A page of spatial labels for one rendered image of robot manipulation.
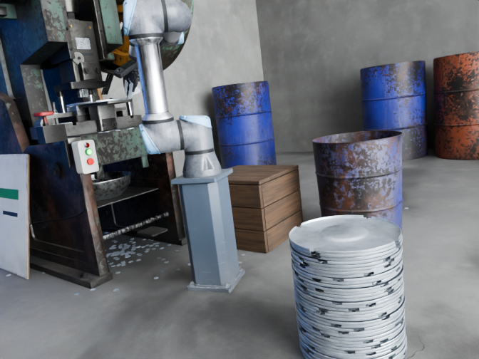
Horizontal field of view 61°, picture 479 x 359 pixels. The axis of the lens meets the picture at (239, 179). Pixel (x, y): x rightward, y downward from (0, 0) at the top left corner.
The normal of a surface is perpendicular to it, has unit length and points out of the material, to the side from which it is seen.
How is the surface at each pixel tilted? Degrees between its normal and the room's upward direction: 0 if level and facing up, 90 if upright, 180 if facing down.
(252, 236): 90
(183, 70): 90
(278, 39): 90
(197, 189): 90
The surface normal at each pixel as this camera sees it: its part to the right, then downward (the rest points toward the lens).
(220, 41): 0.78, 0.03
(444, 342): -0.11, -0.98
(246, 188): -0.58, 0.22
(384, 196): 0.27, 0.18
